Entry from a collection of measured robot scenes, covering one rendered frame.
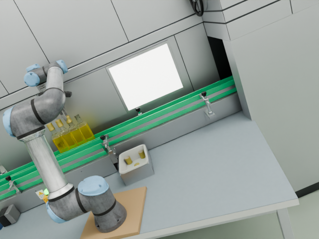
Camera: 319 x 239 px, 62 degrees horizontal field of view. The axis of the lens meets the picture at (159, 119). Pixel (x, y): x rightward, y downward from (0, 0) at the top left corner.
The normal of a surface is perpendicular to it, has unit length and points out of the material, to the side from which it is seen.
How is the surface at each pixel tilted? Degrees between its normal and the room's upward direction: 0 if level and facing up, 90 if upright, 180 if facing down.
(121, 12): 90
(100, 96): 90
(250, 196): 0
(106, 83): 90
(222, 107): 90
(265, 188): 0
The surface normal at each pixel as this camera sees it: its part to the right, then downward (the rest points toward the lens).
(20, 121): 0.13, 0.11
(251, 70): 0.14, 0.36
